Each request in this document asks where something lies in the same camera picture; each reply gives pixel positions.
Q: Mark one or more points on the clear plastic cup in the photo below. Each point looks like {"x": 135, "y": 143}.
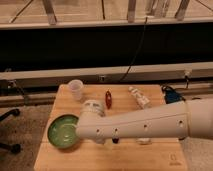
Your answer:
{"x": 76, "y": 88}

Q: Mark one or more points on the red chili pepper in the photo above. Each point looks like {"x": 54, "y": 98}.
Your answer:
{"x": 108, "y": 99}

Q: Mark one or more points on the white plastic bottle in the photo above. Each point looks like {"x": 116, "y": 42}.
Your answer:
{"x": 141, "y": 99}

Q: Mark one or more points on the blue black object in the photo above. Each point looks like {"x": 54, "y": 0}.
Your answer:
{"x": 171, "y": 95}

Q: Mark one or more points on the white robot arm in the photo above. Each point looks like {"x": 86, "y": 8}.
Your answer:
{"x": 191, "y": 118}

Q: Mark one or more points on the green ceramic bowl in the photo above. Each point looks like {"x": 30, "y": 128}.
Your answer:
{"x": 62, "y": 131}

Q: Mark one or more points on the black smartphone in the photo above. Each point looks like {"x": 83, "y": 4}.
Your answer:
{"x": 115, "y": 140}

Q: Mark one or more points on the white rectangular sponge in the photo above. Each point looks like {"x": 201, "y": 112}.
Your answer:
{"x": 143, "y": 141}

